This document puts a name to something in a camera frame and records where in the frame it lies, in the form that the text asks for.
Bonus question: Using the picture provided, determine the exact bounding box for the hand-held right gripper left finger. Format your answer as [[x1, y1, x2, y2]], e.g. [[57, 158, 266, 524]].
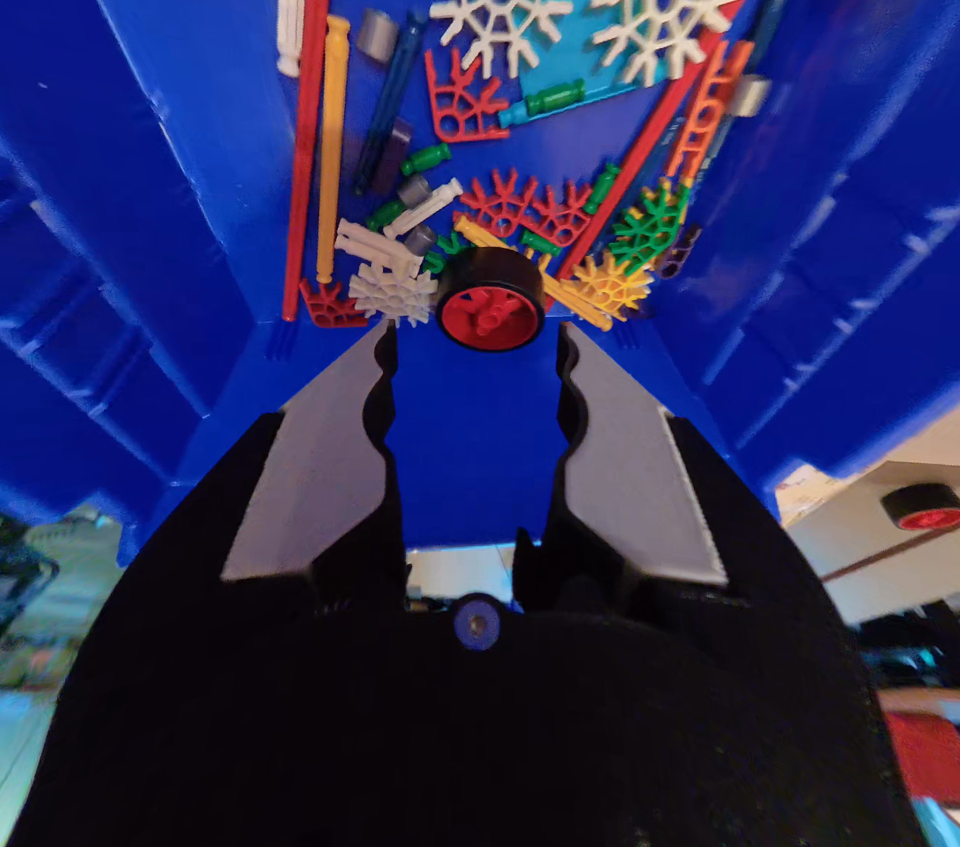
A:
[[221, 319, 410, 610]]

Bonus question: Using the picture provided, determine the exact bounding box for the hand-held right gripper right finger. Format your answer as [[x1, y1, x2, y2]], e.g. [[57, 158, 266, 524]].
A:
[[513, 322, 729, 613]]

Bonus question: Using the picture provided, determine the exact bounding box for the blue plastic bin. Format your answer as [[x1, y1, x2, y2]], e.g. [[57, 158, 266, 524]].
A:
[[0, 0, 960, 567]]

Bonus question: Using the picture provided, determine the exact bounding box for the black wheel red hub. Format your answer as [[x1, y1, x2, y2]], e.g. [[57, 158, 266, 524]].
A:
[[435, 247, 547, 354], [880, 483, 960, 533]]

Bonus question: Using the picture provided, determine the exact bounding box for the pile of colourful construction pieces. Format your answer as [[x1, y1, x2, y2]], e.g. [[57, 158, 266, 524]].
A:
[[276, 0, 798, 332]]

